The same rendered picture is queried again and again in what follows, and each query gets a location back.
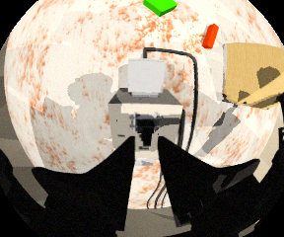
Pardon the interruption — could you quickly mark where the green cube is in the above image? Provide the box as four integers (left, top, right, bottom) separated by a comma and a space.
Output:
143, 0, 178, 17

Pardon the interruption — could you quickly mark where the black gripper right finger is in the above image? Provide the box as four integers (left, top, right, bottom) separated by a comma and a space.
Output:
157, 135, 260, 228

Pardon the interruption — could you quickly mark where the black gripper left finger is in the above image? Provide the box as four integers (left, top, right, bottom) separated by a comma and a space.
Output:
32, 135, 135, 232

